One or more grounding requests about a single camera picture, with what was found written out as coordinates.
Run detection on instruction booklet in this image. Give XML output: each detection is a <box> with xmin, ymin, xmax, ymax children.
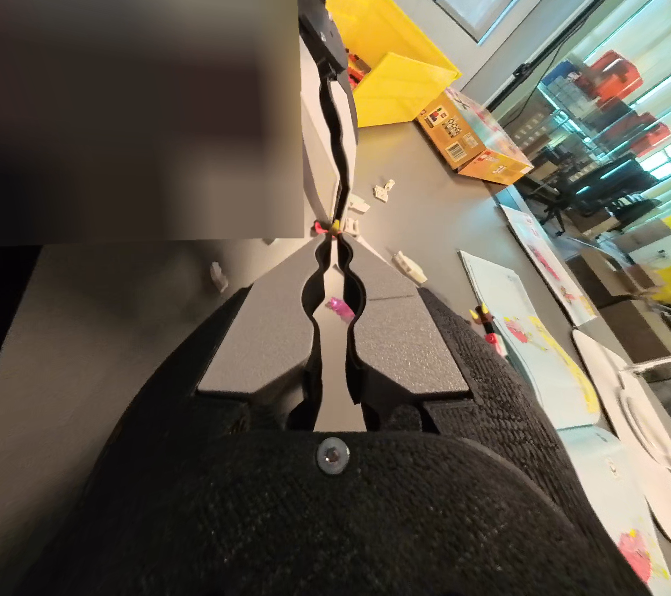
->
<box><xmin>458</xmin><ymin>249</ymin><xmax>602</xmax><ymax>430</ymax></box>
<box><xmin>555</xmin><ymin>423</ymin><xmax>671</xmax><ymax>596</ymax></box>
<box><xmin>497</xmin><ymin>202</ymin><xmax>599</xmax><ymax>328</ymax></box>

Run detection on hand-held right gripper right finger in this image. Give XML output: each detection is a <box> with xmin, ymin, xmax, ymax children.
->
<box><xmin>338</xmin><ymin>237</ymin><xmax>470</xmax><ymax>399</ymax></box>

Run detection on orange toy set box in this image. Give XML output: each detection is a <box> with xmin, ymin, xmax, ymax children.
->
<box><xmin>416</xmin><ymin>87</ymin><xmax>534</xmax><ymax>186</ymax></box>

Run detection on white round plate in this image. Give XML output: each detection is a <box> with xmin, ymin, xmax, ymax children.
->
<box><xmin>570</xmin><ymin>328</ymin><xmax>671</xmax><ymax>540</ymax></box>

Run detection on dark toy figure yellow studs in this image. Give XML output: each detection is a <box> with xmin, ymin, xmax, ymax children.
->
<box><xmin>468</xmin><ymin>304</ymin><xmax>500</xmax><ymax>346</ymax></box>

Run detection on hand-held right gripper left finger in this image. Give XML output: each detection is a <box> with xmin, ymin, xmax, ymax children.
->
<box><xmin>196</xmin><ymin>239</ymin><xmax>330</xmax><ymax>409</ymax></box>

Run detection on shelf with red boxes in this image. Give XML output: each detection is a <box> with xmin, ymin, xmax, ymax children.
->
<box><xmin>537</xmin><ymin>48</ymin><xmax>671</xmax><ymax>164</ymax></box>

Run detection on cardboard box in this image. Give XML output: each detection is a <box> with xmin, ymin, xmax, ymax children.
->
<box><xmin>565</xmin><ymin>226</ymin><xmax>671</xmax><ymax>311</ymax></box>

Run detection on black office chair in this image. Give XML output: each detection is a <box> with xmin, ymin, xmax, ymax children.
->
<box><xmin>524</xmin><ymin>158</ymin><xmax>662</xmax><ymax>232</ymax></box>

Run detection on yellow plastic bin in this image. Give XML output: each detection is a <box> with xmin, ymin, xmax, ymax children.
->
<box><xmin>325</xmin><ymin>0</ymin><xmax>463</xmax><ymax>129</ymax></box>

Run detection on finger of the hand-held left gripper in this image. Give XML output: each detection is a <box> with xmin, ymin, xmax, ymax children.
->
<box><xmin>303</xmin><ymin>82</ymin><xmax>340</xmax><ymax>220</ymax></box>
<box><xmin>319</xmin><ymin>76</ymin><xmax>360</xmax><ymax>231</ymax></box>

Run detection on heap of toy bricks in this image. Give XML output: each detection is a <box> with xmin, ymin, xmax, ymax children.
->
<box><xmin>346</xmin><ymin>53</ymin><xmax>374</xmax><ymax>92</ymax></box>

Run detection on black tripod stand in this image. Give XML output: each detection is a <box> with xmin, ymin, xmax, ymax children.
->
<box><xmin>492</xmin><ymin>0</ymin><xmax>671</xmax><ymax>110</ymax></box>

